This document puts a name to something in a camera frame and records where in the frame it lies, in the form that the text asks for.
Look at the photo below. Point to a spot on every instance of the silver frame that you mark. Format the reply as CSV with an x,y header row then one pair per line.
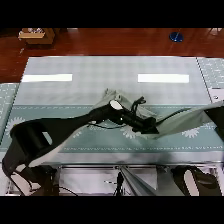
x,y
134,182

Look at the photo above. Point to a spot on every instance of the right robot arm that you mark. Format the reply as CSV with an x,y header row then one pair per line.
x,y
207,184

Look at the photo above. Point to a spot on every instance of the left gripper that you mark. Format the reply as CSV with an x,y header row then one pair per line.
x,y
143,125

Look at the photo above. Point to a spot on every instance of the blue round disc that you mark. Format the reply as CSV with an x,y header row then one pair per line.
x,y
176,37

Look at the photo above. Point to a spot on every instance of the grey shirt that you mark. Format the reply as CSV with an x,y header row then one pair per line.
x,y
186,122

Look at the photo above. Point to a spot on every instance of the brown wooden stand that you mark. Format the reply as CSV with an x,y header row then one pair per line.
x,y
37,36

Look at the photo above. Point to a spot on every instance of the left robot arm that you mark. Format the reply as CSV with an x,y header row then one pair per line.
x,y
50,133

